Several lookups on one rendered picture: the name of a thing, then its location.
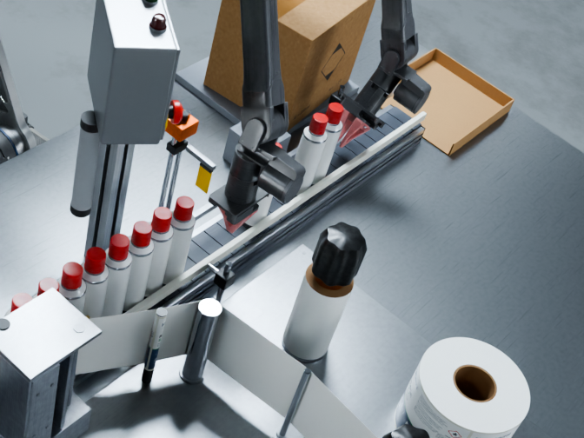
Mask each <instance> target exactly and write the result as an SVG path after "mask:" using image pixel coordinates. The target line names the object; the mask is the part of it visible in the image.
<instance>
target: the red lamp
mask: <svg viewBox="0 0 584 438"><path fill-rule="evenodd" d="M166 22H167V19H166V17H165V15H164V14H161V13H156V14H155V15H154V16H153V17H152V18H151V22H150V23H149V29H150V30H151V31H153V32H155V33H163V32H165V31H166V29H167V25H166Z"/></svg>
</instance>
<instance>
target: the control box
mask: <svg viewBox="0 0 584 438"><path fill-rule="evenodd" d="M156 13H161V14H164V15H165V17H166V19H167V22H166V25H167V29H166V31H165V32H163V33H155V32H153V31H151V30H150V29H149V23H150V22H151V18H152V17H153V16H154V15H155V14H156ZM180 52H181V50H180V47H179V44H178V41H177V38H176V33H175V30H174V27H173V23H172V21H171V18H170V14H169V9H168V6H167V4H166V0H158V4H156V5H147V4H146V3H143V1H142V0H96V8H95V15H94V23H93V30H92V38H91V45H90V59H89V66H88V74H87V77H88V82H89V87H90V94H91V99H92V103H93V108H94V112H95V117H96V125H97V129H98V134H99V138H100V142H101V144H158V143H159V142H160V140H163V137H164V132H165V130H166V128H167V124H168V116H169V106H170V101H171V97H172V91H173V87H174V82H175V78H176V70H177V65H178V60H179V56H180Z"/></svg>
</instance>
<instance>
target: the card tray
mask: <svg viewBox="0 0 584 438"><path fill-rule="evenodd" d="M408 66H409V67H411V68H412V69H414V70H416V71H417V72H416V74H417V75H419V76H420V77H421V78H422V79H424V80H425V81H426V82H427V83H429V84H430V85H431V87H432V89H431V91H430V94H429V97H428V100H427V101H426V102H425V103H424V105H423V106H422V107H421V109H420V110H419V111H418V112H417V113H416V114H413V113H412V112H411V111H409V110H408V109H406V108H404V107H403V106H402V105H400V104H399V103H398V102H397V101H395V100H394V99H393V97H394V96H391V97H390V98H388V99H387V100H386V101H385V103H384V104H383V105H382V106H381V109H384V108H385V107H387V106H388V105H390V104H392V105H393V106H395V107H397V108H398V109H400V110H402V111H403V112H405V113H406V114H407V115H409V116H411V117H412V118H414V117H415V116H417V115H419V114H420V113H422V112H423V111H424V112H425V113H427V115H426V117H425V119H424V120H423V121H422V122H420V124H421V126H423V127H424V128H426V129H425V131H424V133H423V136H422V138H423V139H425V140H426V141H428V142H429V143H431V144H432V145H434V146H435V147H436V148H437V149H439V150H440V151H442V152H443V153H445V154H446V155H448V156H450V155H452V154H453V153H454V152H456V151H457V150H458V149H459V148H460V147H462V146H463V145H464V144H466V143H467V142H469V141H470V140H471V139H473V138H474V137H475V136H477V135H478V134H480V133H481V132H482V131H483V130H484V129H486V128H487V127H488V126H490V125H491V124H492V123H494V122H495V121H497V120H498V119H499V118H501V117H502V116H504V115H505V114H506V113H508V112H509V111H510V109H511V107H512V105H513V103H514V99H513V98H512V97H511V96H509V95H507V94H506V93H504V92H503V91H501V90H499V89H498V88H496V87H495V86H494V85H493V84H491V83H489V82H488V81H486V80H485V79H483V78H482V77H480V76H478V75H477V74H475V73H474V72H473V71H471V70H469V69H468V68H466V67H465V66H463V65H462V64H460V63H458V62H457V61H455V60H454V59H453V58H452V57H450V56H448V55H447V54H445V53H444V52H442V51H441V50H438V49H437V48H434V49H432V50H431V51H429V52H428V53H426V54H424V55H423V56H420V57H419V58H417V59H416V60H414V61H413V62H412V63H409V64H408Z"/></svg>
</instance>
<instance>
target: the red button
mask: <svg viewBox="0 0 584 438"><path fill-rule="evenodd" d="M168 119H170V121H171V123H173V124H178V123H179V122H181V121H182V119H183V106H182V104H181V103H180V102H179V101H178V100H172V101H171V102H170V106H169V116H168Z"/></svg>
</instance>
